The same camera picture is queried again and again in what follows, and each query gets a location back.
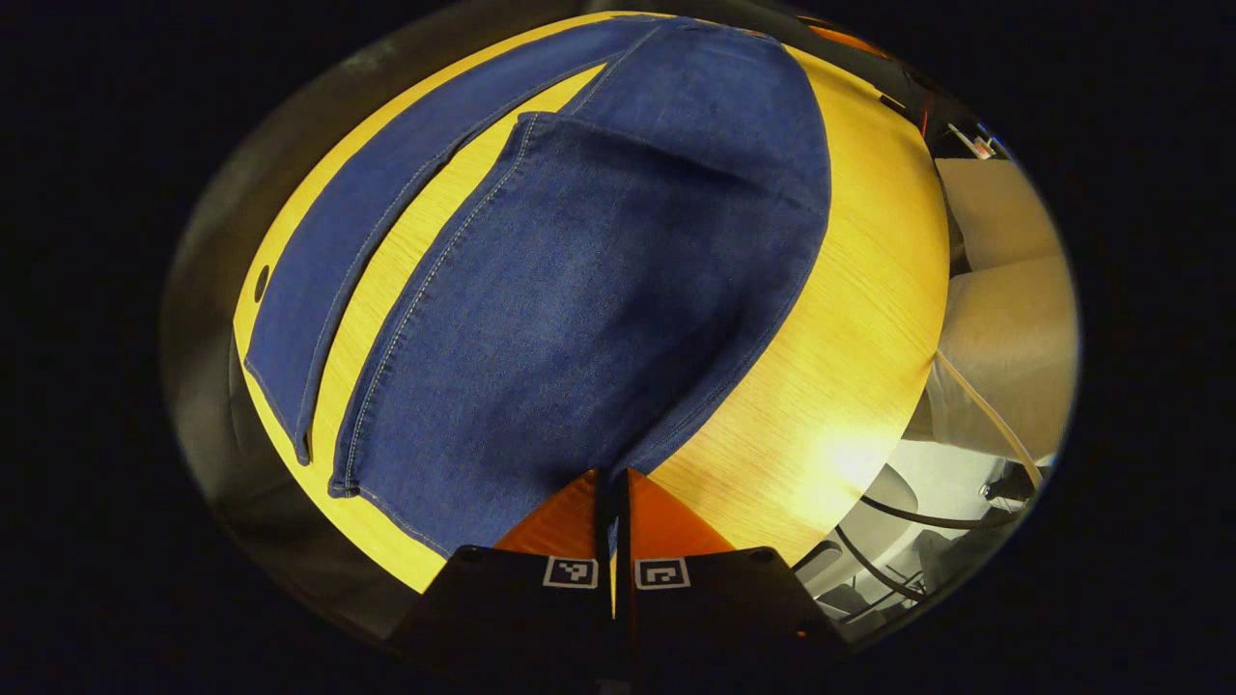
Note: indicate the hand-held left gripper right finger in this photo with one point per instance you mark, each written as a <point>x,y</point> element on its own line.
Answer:
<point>715,608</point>

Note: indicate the blue denim jeans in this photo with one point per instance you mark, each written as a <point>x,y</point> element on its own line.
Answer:
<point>579,290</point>

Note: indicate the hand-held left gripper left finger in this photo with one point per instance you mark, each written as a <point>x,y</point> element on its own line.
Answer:
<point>521,608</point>

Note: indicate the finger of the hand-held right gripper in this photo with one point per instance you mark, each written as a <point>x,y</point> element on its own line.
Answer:
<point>845,41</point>

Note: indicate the black office chair base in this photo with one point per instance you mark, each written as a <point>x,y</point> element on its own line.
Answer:
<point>888,550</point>

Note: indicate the person's beige trousers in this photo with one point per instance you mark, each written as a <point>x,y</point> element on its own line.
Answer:
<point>1014,338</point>

